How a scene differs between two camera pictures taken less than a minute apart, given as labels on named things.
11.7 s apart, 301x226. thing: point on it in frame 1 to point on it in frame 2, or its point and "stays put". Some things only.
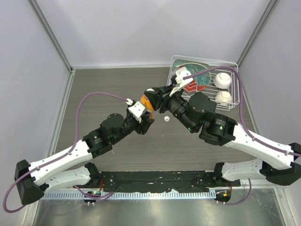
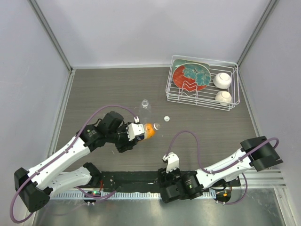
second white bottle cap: [166, 118] stays put
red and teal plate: [199, 82] stays put
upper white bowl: [222, 80] stays put
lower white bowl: [223, 97] stays put
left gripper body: [131, 124] to [122, 142]
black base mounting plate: [158, 181] stays put
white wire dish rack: [217, 79] stays put
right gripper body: [173, 103] to [170, 178]
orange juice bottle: [147, 105] to [150, 130]
